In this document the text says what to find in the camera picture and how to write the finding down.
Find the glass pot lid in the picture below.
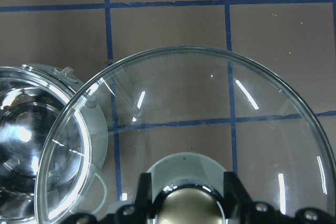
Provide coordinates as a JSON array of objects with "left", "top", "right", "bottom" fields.
[{"left": 48, "top": 46, "right": 335, "bottom": 223}]

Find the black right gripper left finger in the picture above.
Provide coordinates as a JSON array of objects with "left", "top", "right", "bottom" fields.
[{"left": 132, "top": 173, "right": 152, "bottom": 223}]

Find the pale green cooking pot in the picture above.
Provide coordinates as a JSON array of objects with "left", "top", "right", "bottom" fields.
[{"left": 1, "top": 64, "right": 108, "bottom": 223}]

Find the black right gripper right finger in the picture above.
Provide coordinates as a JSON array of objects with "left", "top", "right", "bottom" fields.
[{"left": 223, "top": 172, "right": 255, "bottom": 223}]

